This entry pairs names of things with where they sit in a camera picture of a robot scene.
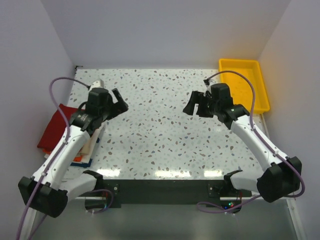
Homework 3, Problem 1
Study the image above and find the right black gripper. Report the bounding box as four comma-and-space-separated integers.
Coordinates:
182, 91, 220, 118

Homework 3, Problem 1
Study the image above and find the dark red t shirt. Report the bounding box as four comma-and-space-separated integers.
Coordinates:
37, 110, 67, 153

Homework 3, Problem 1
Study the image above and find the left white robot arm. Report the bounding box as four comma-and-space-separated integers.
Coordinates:
18, 87, 129, 218

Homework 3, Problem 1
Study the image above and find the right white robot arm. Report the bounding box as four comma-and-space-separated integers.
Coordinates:
183, 83, 302, 203

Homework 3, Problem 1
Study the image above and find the white folded t shirt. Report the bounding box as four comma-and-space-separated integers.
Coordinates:
45, 125, 105, 167

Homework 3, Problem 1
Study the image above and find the yellow plastic tray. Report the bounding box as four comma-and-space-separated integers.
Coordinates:
218, 58, 270, 114

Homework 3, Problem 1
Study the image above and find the beige folded t shirt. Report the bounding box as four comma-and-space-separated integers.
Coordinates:
78, 135, 94, 156

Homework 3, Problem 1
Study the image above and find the blue folded t shirt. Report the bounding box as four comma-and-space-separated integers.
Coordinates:
70, 137, 101, 168

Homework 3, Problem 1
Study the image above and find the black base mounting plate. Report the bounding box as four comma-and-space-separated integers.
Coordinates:
84, 179, 243, 211

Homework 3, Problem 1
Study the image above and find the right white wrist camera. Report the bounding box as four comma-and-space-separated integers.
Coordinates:
203, 78, 213, 98

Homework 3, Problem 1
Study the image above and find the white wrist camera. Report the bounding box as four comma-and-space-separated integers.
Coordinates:
203, 78, 213, 98
89, 79, 105, 91

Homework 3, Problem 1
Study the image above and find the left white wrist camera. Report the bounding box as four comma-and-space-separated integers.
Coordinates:
89, 79, 105, 91

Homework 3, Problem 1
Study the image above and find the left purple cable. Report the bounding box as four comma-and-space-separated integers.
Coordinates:
15, 77, 115, 240

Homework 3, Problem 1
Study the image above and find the aluminium frame rail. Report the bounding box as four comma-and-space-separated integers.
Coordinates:
75, 196, 86, 200

